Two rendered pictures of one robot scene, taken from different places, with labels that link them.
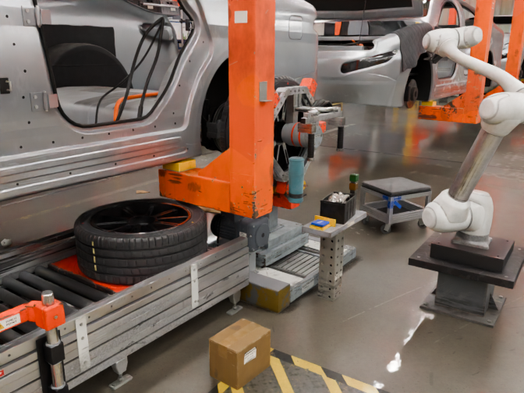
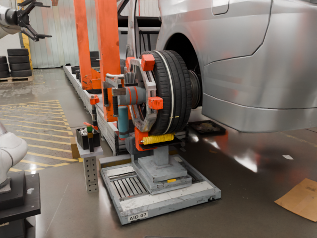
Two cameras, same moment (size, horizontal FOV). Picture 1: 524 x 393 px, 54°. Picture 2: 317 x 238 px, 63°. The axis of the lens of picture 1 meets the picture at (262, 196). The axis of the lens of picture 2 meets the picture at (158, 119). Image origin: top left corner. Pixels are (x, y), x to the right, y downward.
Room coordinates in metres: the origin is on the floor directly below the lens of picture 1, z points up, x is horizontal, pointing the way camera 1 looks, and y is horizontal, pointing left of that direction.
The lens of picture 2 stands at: (4.20, -1.79, 1.25)
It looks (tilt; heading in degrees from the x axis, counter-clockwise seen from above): 17 degrees down; 122
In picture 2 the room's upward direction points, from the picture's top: 1 degrees counter-clockwise
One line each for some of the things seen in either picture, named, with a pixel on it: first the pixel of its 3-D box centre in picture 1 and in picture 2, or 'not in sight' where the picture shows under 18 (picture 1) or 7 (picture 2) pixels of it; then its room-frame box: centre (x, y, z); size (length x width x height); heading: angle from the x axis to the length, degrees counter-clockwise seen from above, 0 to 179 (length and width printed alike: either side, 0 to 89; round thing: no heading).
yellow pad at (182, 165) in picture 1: (178, 164); not in sight; (2.81, 0.47, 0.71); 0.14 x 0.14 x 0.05; 54
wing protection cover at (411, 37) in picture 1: (410, 45); not in sight; (5.71, -1.58, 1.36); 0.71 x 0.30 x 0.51; 144
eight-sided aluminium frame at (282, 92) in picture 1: (291, 133); (139, 95); (3.01, -0.17, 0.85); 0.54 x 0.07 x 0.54; 144
